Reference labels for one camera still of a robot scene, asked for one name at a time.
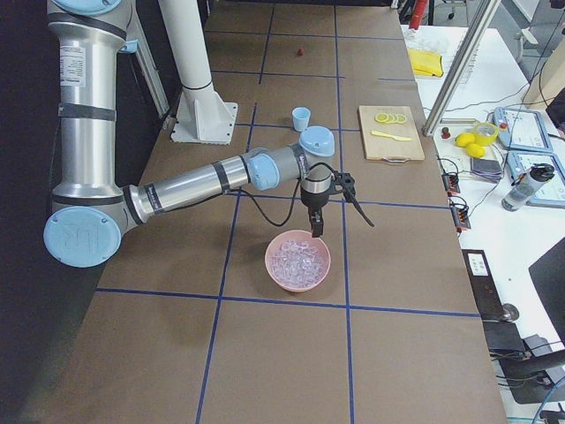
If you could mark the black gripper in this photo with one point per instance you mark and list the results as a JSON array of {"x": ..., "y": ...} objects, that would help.
[{"x": 314, "y": 203}]

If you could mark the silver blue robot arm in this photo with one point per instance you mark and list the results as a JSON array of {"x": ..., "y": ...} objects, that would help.
[{"x": 90, "y": 210}]

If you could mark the clear ice cubes pile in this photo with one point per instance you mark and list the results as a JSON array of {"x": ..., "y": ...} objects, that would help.
[{"x": 297, "y": 265}]

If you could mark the light blue paper cup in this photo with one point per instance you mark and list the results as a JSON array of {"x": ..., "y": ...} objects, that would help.
[{"x": 300, "y": 118}]

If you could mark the pink bowl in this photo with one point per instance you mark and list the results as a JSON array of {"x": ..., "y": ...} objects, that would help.
[{"x": 298, "y": 235}]

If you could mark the bamboo cutting board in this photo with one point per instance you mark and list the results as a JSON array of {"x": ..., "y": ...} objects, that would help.
[{"x": 387, "y": 150}]

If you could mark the yellow plastic knife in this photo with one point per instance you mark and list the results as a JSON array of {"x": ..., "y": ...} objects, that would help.
[{"x": 390, "y": 136}]

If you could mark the lemon slice nearest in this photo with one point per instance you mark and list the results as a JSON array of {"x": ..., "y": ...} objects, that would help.
[{"x": 378, "y": 117}]

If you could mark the whole lemon left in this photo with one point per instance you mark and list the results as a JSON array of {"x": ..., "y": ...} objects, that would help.
[{"x": 464, "y": 139}]

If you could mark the whole lemon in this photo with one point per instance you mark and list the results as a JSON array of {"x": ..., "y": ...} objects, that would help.
[
  {"x": 464, "y": 139},
  {"x": 474, "y": 150}
]

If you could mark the whole lemon right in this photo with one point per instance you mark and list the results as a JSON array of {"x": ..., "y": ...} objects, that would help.
[{"x": 474, "y": 150}]

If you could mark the purple notebook stack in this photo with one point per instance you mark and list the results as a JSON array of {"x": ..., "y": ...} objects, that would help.
[{"x": 488, "y": 169}]

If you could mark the yellow tape roll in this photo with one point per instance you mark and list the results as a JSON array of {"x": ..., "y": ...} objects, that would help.
[{"x": 485, "y": 133}]

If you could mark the yellow cloth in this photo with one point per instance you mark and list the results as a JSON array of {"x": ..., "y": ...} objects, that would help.
[{"x": 426, "y": 63}]

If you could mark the clear water bottle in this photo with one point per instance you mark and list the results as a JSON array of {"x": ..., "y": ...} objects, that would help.
[{"x": 527, "y": 185}]

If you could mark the teach pendant upper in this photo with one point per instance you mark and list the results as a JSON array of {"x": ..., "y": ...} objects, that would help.
[{"x": 522, "y": 129}]

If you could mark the teach pendant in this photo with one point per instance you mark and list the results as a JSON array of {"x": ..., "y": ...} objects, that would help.
[
  {"x": 551, "y": 194},
  {"x": 522, "y": 129}
]

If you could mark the teach pendant lower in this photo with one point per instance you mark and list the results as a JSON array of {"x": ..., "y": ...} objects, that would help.
[{"x": 551, "y": 194}]

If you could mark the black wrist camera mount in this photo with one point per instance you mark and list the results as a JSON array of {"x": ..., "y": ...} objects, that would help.
[{"x": 343, "y": 183}]

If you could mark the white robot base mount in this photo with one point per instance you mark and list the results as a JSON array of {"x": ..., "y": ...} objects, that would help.
[{"x": 202, "y": 115}]

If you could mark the aluminium frame post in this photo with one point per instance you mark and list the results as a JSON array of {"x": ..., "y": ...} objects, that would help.
[{"x": 479, "y": 24}]

